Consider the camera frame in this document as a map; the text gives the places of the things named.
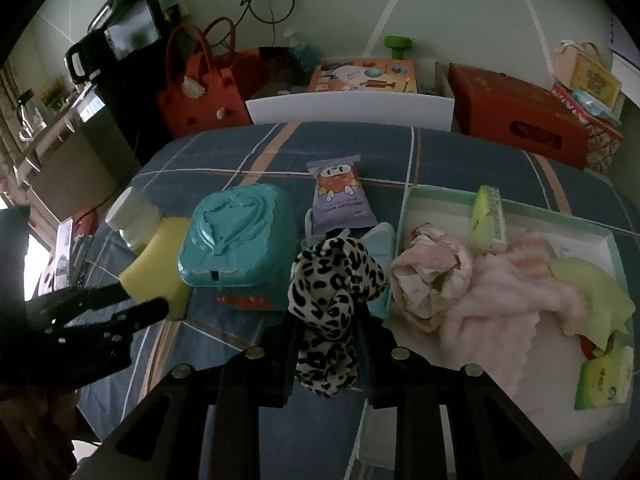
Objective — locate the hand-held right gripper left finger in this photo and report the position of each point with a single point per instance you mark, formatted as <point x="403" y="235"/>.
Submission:
<point x="282" y="365"/>

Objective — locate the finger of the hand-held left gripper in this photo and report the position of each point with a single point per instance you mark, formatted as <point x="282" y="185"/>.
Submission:
<point x="135" y="317"/>
<point x="75" y="302"/>

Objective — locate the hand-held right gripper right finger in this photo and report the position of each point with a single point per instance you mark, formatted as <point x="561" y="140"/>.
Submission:
<point x="374" y="365"/>

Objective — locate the yellow sponge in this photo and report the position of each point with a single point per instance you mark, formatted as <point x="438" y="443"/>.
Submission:
<point x="160" y="260"/>

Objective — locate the leopard print scrunchie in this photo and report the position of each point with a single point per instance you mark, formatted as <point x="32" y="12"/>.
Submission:
<point x="325" y="280"/>

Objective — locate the pink fluffy cloth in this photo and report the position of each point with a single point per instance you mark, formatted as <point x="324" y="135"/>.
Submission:
<point x="500" y="300"/>

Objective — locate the white tray box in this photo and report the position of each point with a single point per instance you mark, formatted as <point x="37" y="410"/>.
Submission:
<point x="540" y="410"/>

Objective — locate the white bottle with green label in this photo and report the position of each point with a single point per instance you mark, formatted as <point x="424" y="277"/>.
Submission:
<point x="130" y="215"/>

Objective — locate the pink floral cloth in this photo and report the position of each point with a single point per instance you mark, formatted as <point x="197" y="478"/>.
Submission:
<point x="430" y="270"/>

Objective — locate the teal wipes box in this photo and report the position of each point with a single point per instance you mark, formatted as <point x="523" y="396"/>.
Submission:
<point x="235" y="240"/>

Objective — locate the dark cabinet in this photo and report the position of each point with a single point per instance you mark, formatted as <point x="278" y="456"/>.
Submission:
<point x="107" y="135"/>

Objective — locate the purple snack packet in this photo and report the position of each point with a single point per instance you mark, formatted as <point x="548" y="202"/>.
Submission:
<point x="340" y="195"/>

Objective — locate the green tissue pack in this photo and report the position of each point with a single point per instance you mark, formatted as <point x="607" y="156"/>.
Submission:
<point x="487" y="215"/>

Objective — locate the small red object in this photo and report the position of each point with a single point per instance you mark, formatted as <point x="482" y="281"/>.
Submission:
<point x="590" y="349"/>

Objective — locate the blue plaid blanket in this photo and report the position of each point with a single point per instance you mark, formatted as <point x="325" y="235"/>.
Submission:
<point x="450" y="160"/>

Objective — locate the red tote bag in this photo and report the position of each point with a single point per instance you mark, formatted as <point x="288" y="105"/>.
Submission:
<point x="200" y="105"/>

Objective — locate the green flat packet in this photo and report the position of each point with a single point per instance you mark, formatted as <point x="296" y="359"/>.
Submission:
<point x="602" y="380"/>

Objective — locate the light green cloth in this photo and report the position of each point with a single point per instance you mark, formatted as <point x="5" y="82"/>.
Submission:
<point x="595" y="290"/>

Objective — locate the white board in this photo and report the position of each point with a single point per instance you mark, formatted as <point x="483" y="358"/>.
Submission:
<point x="350" y="110"/>

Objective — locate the black appliance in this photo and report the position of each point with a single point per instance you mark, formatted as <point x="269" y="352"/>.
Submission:
<point x="125" y="35"/>

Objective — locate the orange printed box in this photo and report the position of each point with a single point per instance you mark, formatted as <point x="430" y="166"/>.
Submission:
<point x="360" y="77"/>

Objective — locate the red cardboard box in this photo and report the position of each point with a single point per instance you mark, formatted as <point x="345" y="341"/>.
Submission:
<point x="510" y="105"/>

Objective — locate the clear water bottle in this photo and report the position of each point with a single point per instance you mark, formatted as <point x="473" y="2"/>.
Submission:
<point x="300" y="52"/>

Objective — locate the patterned basket with items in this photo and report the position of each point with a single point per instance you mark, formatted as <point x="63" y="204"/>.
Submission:
<point x="605" y="145"/>

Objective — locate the green dumbbell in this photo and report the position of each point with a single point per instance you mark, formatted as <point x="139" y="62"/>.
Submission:
<point x="396" y="46"/>

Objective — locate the light blue packet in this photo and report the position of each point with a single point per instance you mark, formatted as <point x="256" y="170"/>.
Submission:
<point x="592" y="102"/>

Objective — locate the yellow gift box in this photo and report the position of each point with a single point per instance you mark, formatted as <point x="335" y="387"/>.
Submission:
<point x="592" y="77"/>

